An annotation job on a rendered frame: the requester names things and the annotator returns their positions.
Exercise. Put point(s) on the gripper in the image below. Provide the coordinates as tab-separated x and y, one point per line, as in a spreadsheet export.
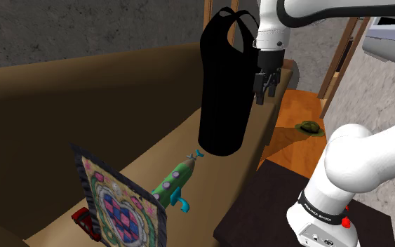
269	61

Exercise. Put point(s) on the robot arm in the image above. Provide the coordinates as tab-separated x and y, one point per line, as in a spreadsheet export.
361	160

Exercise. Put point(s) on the black tote bag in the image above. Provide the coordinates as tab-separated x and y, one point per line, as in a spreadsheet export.
222	95

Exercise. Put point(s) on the green hat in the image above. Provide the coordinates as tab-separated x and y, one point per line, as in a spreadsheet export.
309	128

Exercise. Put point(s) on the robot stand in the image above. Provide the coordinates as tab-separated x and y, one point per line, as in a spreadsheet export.
269	212

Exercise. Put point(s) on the green toy submarine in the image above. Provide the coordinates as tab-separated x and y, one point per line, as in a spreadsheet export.
173	181

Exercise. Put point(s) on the patterned square pillow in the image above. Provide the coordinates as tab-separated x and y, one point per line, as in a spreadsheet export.
122	208

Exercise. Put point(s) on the red toy car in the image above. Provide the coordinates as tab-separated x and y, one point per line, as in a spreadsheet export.
85	220

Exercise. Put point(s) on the grey wall cabinet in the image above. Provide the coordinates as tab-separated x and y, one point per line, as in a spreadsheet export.
387	39

